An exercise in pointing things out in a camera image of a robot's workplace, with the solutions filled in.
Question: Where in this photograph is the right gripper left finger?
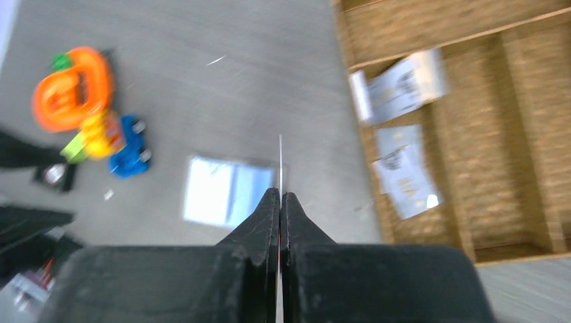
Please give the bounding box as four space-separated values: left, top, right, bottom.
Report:
39 188 280 323

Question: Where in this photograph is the blue yellow toy car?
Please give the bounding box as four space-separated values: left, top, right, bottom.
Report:
79 110 152 178

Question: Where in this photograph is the woven wicker divided tray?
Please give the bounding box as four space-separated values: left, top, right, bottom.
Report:
333 1 570 266

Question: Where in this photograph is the green block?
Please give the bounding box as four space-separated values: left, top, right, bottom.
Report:
59 133 89 164

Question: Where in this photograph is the small black square box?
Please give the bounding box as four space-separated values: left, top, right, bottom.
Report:
32 164 77 193

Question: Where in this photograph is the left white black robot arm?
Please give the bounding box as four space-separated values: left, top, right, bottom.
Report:
1 129 85 287

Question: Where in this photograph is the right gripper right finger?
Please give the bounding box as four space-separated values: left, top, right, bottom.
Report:
281 192 495 322

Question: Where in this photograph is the orange tape dispenser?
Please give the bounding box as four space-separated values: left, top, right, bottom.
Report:
32 46 114 133

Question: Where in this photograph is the thin edge-on credit card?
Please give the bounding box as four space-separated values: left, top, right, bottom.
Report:
276 134 285 323

